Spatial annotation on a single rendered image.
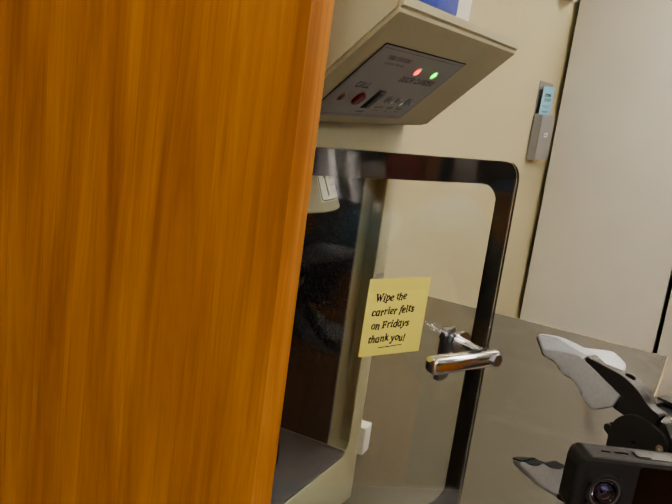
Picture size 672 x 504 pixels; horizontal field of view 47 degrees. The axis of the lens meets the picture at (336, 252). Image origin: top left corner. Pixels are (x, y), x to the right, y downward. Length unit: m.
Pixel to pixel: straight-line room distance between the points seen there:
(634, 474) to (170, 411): 0.33
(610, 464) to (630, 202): 3.13
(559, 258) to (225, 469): 3.23
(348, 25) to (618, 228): 3.15
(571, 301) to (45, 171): 3.27
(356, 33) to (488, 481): 0.73
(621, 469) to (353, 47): 0.34
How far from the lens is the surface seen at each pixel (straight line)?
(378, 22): 0.57
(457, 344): 0.82
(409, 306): 0.76
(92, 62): 0.61
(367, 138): 0.82
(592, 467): 0.56
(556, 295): 3.77
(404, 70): 0.68
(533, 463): 0.70
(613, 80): 3.67
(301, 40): 0.51
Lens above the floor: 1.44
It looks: 12 degrees down
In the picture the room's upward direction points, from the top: 8 degrees clockwise
